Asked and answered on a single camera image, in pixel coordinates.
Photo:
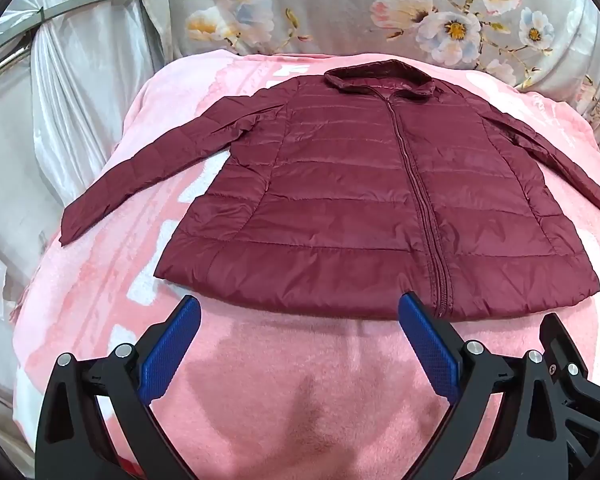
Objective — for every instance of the pink patterned blanket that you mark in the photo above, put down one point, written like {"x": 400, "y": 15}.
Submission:
{"x": 280, "y": 385}

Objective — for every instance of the grey metal band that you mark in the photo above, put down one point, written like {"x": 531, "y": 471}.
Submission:
{"x": 90, "y": 4}

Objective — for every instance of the white satin curtain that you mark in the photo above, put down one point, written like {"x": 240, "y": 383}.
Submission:
{"x": 80, "y": 90}

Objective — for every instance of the maroon puffer jacket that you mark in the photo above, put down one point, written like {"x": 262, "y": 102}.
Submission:
{"x": 340, "y": 200}

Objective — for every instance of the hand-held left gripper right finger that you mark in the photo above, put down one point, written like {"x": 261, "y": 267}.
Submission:
{"x": 427, "y": 345}

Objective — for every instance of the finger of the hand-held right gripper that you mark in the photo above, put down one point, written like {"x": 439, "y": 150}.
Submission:
{"x": 562, "y": 345}

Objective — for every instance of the grey floral quilt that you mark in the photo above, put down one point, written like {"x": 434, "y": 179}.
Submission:
{"x": 330, "y": 5}

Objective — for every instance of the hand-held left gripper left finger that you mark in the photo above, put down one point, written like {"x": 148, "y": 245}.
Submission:
{"x": 172, "y": 345}

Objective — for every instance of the thin metal rod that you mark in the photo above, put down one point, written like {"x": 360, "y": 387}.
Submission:
{"x": 5, "y": 60}

